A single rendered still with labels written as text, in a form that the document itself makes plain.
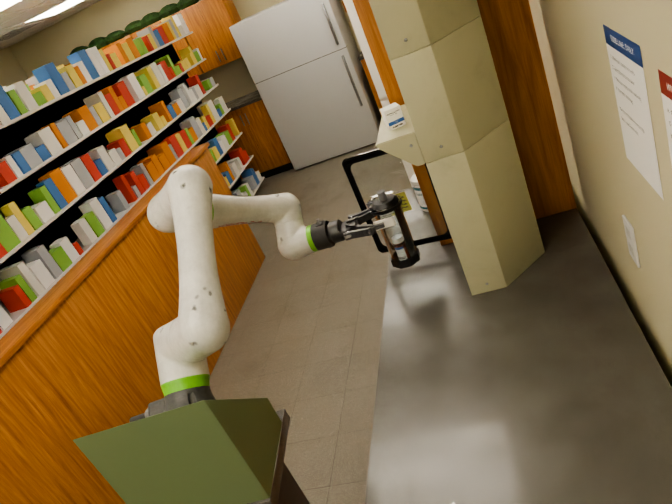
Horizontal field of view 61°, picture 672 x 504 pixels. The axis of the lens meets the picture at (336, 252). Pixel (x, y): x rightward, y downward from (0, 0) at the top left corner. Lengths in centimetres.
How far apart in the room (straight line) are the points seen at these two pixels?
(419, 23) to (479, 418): 98
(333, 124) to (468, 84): 521
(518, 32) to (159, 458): 157
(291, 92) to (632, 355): 568
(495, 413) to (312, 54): 556
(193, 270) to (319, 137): 548
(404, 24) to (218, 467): 118
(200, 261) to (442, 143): 72
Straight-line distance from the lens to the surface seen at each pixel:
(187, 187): 157
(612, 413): 142
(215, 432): 141
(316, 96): 673
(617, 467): 133
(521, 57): 196
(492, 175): 172
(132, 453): 152
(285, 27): 663
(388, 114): 168
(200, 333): 142
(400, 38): 155
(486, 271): 181
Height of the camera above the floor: 198
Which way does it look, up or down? 25 degrees down
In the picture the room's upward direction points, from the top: 25 degrees counter-clockwise
